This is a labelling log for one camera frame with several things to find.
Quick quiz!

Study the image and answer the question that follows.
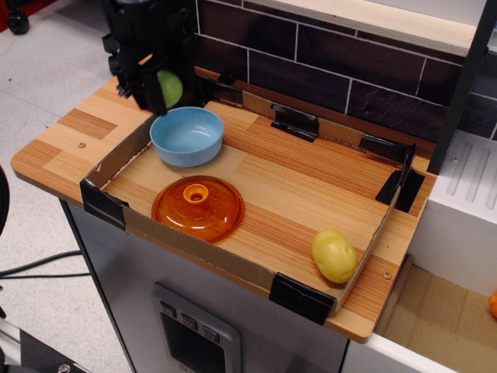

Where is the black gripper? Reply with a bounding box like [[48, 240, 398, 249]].
[[101, 1, 196, 115]]

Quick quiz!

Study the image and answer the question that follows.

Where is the green toy pear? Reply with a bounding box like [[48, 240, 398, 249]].
[[157, 70, 183, 108]]

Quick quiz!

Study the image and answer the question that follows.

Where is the light blue bowl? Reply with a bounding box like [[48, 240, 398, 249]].
[[150, 106, 224, 168]]

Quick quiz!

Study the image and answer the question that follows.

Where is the orange transparent pot lid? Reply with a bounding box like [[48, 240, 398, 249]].
[[151, 176, 245, 243]]

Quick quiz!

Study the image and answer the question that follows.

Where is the black chair caster wheel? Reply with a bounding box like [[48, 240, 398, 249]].
[[7, 9, 30, 35]]

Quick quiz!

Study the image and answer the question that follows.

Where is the light wooden shelf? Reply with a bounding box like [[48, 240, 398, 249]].
[[256, 0, 477, 57]]

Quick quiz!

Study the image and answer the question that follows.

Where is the grey toy oven cabinet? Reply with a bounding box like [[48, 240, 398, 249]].
[[63, 204, 349, 372]]

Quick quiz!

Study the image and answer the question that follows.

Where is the yellow toy potato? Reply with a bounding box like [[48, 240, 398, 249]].
[[311, 229, 358, 284]]

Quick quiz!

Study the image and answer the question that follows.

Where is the cardboard fence with black tape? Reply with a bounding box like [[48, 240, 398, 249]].
[[78, 83, 433, 340]]

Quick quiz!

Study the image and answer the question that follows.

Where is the white toy sink unit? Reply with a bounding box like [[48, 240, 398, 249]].
[[342, 131, 496, 372]]

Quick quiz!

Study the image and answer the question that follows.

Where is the orange toy object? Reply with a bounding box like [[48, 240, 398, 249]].
[[488, 293, 497, 318]]

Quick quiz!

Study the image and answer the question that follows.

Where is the black floor cable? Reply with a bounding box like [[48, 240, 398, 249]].
[[0, 250, 91, 280]]

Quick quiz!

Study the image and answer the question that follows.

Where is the black vertical post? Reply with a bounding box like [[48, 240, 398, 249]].
[[427, 0, 496, 175]]

